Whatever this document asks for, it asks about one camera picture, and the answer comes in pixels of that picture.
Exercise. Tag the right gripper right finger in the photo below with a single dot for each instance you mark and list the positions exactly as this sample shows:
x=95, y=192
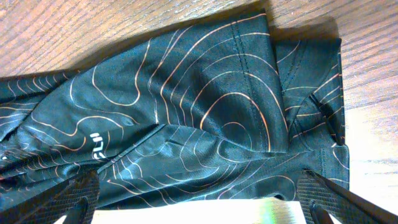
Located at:
x=321, y=199

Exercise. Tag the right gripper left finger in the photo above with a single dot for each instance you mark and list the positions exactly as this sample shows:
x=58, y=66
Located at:
x=75, y=199

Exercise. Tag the black printed cycling jersey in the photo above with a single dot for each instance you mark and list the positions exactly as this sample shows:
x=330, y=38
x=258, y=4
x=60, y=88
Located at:
x=207, y=112

